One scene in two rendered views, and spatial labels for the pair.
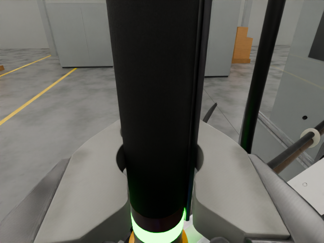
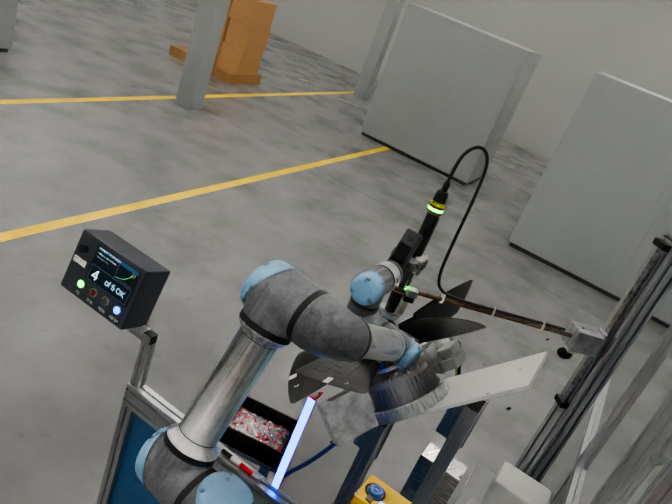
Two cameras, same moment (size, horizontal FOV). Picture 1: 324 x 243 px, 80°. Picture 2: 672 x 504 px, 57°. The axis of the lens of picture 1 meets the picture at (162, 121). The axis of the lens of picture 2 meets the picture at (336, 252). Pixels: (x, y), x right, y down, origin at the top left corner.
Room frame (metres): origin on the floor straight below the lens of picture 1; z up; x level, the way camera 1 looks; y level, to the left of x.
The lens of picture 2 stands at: (-1.50, -0.45, 2.18)
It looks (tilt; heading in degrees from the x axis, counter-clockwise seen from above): 24 degrees down; 23
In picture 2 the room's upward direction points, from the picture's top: 22 degrees clockwise
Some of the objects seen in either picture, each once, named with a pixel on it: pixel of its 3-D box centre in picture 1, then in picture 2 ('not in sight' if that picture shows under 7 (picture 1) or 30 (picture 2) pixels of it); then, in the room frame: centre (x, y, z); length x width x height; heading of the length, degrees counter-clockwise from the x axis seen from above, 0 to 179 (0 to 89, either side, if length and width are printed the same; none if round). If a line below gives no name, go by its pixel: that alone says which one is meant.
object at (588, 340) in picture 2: not in sight; (584, 339); (0.46, -0.50, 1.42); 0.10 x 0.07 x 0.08; 127
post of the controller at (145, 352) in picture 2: not in sight; (143, 359); (-0.29, 0.52, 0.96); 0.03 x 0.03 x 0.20; 2
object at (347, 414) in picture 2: not in sight; (348, 413); (0.03, -0.03, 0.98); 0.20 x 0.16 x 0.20; 92
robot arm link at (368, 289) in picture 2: not in sight; (371, 286); (-0.19, -0.01, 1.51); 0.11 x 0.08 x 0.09; 2
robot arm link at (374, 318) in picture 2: not in sight; (362, 321); (-0.19, -0.02, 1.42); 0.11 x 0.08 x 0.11; 85
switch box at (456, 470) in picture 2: not in sight; (431, 483); (0.32, -0.33, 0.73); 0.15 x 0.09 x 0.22; 92
